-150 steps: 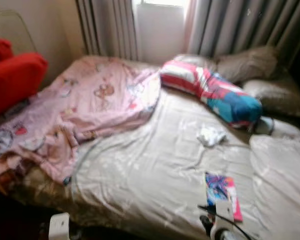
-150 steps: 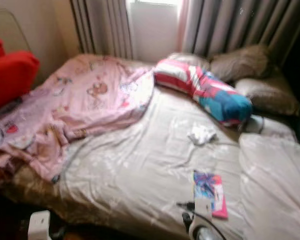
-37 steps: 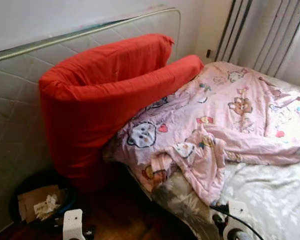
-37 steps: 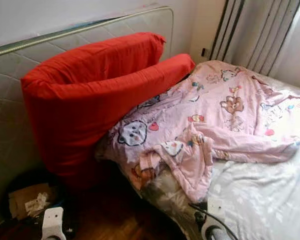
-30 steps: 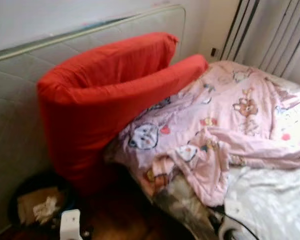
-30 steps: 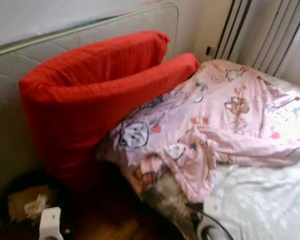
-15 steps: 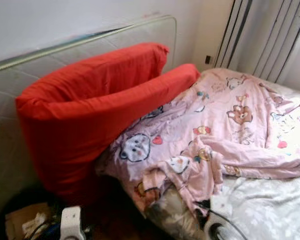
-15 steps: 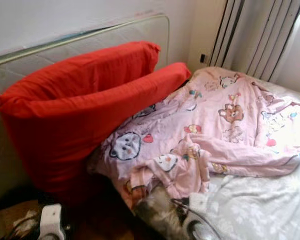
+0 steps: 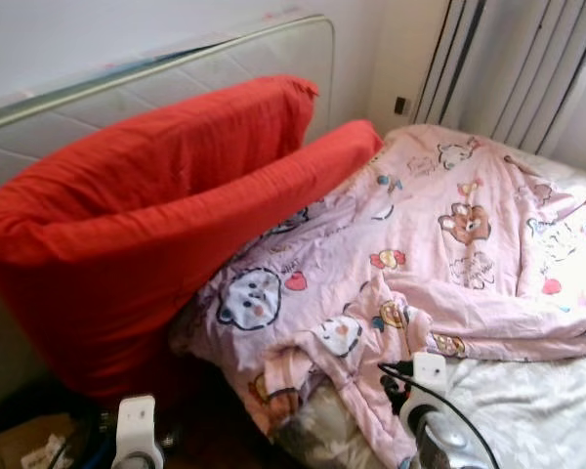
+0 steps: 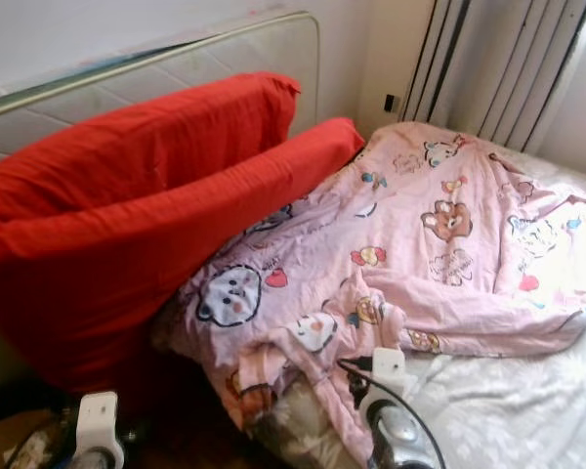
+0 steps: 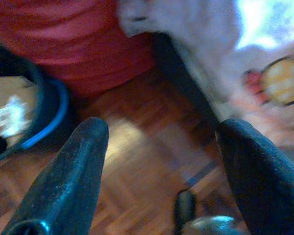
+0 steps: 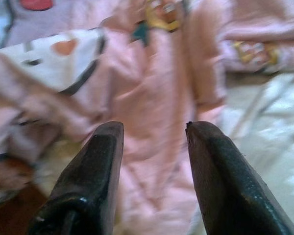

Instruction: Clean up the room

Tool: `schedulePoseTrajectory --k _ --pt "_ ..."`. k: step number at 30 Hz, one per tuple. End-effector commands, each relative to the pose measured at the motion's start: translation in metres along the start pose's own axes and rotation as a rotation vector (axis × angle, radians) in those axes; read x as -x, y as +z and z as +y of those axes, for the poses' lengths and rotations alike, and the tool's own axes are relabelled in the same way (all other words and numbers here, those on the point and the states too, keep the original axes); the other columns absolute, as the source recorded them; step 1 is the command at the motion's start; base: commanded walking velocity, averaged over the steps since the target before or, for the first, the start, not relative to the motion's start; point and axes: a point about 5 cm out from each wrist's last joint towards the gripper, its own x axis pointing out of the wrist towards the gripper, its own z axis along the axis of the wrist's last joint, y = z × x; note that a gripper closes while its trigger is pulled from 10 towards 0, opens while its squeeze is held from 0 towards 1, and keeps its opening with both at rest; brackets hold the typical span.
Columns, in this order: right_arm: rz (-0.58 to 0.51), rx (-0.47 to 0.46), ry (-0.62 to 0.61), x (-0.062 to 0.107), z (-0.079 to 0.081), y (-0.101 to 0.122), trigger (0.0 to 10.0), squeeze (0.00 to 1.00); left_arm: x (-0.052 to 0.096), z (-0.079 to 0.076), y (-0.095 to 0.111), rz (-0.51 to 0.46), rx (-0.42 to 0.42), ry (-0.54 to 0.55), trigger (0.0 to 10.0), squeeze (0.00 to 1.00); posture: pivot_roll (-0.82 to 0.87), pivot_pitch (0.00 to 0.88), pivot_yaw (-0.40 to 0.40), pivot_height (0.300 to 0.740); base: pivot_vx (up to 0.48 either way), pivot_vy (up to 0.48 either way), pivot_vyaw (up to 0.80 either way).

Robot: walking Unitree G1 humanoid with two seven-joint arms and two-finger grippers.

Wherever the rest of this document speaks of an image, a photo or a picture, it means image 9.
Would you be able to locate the grey striped curtain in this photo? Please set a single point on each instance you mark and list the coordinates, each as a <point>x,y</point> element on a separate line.
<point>513,68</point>

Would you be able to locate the brown labelled cardboard box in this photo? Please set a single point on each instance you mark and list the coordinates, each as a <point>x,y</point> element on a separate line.
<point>29,445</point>

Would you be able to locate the dark wall outlet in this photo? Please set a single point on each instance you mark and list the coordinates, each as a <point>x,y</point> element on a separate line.
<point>400,105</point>

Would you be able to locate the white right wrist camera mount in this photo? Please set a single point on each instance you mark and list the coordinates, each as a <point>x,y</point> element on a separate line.
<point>431,376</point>

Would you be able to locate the white quilted mattress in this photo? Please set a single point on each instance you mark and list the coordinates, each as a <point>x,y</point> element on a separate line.
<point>176,78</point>

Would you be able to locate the large red fabric cushion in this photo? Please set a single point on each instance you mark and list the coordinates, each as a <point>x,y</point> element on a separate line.
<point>137,293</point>
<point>156,156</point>

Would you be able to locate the pink cartoon print quilt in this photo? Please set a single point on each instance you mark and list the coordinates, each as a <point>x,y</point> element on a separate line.
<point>449,225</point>

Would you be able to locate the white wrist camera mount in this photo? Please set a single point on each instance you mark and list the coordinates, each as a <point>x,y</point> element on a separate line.
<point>137,425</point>
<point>431,376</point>

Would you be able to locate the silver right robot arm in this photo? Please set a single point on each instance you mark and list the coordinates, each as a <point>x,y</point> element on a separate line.
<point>444,440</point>

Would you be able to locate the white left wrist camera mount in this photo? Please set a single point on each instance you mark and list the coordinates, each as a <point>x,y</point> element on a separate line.
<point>137,425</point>

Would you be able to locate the beige floral bed sheet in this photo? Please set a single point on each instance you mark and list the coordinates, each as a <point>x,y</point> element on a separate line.
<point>547,410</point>

